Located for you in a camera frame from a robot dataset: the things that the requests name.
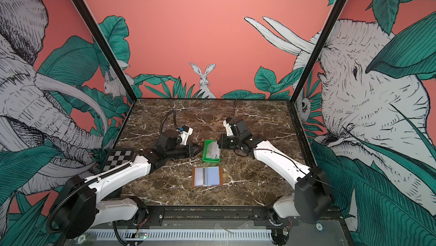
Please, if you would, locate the stack of credit cards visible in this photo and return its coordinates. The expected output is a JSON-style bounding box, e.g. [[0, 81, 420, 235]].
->
[[206, 141, 220, 160]]

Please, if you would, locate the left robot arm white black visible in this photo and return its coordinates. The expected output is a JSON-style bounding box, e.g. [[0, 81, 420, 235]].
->
[[46, 126, 202, 239]]

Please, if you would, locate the green plastic tray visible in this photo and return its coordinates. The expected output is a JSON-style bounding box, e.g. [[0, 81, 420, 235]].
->
[[202, 140, 221, 163]]

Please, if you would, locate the left camera black cable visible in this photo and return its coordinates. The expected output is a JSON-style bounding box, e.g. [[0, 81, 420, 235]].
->
[[159, 109, 178, 134]]

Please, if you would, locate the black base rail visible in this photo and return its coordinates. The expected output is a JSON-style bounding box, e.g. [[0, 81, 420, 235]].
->
[[119, 206, 309, 229]]

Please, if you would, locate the black white checkerboard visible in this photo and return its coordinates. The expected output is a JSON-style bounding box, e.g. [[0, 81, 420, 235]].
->
[[102, 149, 134, 172]]

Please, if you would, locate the right black frame post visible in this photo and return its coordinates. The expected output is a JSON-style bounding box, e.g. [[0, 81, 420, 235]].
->
[[290, 0, 347, 104]]

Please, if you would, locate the white slotted cable duct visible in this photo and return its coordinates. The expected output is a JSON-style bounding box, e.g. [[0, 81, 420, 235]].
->
[[74, 228, 273, 242]]

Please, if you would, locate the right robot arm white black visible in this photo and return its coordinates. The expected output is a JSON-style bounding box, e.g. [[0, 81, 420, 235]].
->
[[218, 117, 333, 226]]

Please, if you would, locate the left black frame post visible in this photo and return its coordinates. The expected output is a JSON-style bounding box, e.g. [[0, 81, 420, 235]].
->
[[71, 0, 137, 104]]

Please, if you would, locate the brown leather card holder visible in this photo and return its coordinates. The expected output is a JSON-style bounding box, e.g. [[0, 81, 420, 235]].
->
[[193, 166, 223, 187]]

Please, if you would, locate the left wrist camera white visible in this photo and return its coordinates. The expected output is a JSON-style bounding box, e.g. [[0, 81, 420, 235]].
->
[[179, 126, 193, 146]]

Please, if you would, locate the black frame post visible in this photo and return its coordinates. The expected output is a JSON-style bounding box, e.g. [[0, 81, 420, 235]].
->
[[71, 0, 137, 104], [290, 0, 347, 104]]

